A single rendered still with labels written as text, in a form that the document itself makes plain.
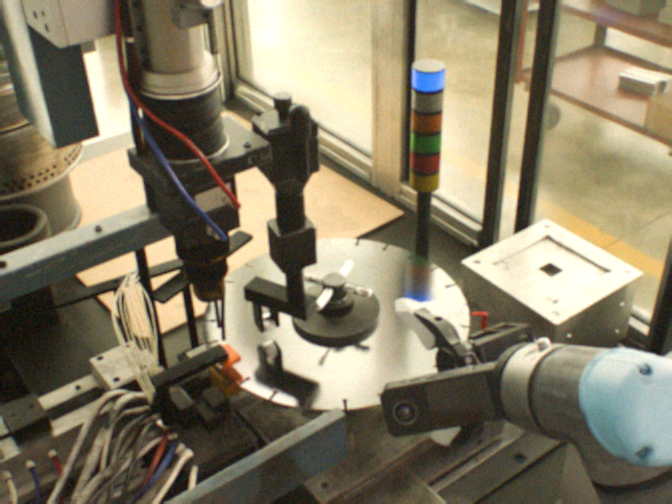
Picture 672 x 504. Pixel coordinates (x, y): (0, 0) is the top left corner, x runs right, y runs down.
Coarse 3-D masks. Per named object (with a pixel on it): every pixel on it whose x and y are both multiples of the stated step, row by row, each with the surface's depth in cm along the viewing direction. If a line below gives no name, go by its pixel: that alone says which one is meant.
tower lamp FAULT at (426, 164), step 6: (414, 156) 122; (420, 156) 122; (426, 156) 121; (432, 156) 121; (438, 156) 122; (414, 162) 123; (420, 162) 122; (426, 162) 122; (432, 162) 122; (438, 162) 123; (414, 168) 123; (420, 168) 123; (426, 168) 122; (432, 168) 123; (438, 168) 124
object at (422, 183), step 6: (414, 174) 124; (420, 174) 123; (426, 174) 123; (432, 174) 123; (438, 174) 124; (414, 180) 124; (420, 180) 124; (426, 180) 124; (432, 180) 124; (438, 180) 125; (414, 186) 125; (420, 186) 124; (426, 186) 124; (432, 186) 125; (438, 186) 126; (420, 192) 125; (426, 192) 125
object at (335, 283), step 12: (348, 264) 106; (312, 276) 104; (324, 276) 103; (336, 276) 103; (324, 288) 102; (336, 288) 102; (348, 288) 102; (360, 288) 101; (324, 300) 100; (336, 300) 103
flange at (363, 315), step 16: (320, 288) 108; (336, 304) 103; (352, 304) 104; (368, 304) 105; (320, 320) 103; (336, 320) 103; (352, 320) 103; (368, 320) 103; (320, 336) 101; (336, 336) 101; (352, 336) 101
